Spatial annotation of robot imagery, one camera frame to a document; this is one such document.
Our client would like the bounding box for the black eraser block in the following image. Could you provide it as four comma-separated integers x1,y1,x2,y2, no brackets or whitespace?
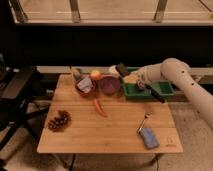
116,63,129,77

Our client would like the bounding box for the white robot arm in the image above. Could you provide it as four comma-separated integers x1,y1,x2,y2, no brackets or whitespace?
124,58,213,130

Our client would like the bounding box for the white paper cup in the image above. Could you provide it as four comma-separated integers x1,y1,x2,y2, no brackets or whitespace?
108,65,119,77

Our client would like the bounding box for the green plastic tray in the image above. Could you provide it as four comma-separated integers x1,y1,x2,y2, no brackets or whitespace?
121,67,174,100

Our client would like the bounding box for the purple bowl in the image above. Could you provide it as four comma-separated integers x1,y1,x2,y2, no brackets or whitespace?
98,76,121,95

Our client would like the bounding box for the orange apple fruit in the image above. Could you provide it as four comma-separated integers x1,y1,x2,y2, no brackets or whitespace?
90,70,101,80

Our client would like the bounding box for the metal spoon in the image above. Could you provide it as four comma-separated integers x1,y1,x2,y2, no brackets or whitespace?
137,113,151,133

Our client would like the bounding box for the red bowl with cloth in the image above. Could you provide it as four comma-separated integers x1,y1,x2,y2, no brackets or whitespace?
75,77,96,96

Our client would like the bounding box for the blue sponge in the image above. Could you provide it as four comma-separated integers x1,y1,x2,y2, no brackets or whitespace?
140,128,159,149

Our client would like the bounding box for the wooden folding table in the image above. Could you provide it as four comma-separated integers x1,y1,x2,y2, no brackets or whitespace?
37,74,183,153

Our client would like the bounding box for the bunch of dark grapes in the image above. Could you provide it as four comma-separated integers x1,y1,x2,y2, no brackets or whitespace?
47,110,71,132

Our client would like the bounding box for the black office chair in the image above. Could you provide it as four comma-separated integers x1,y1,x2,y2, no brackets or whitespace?
0,53,51,168

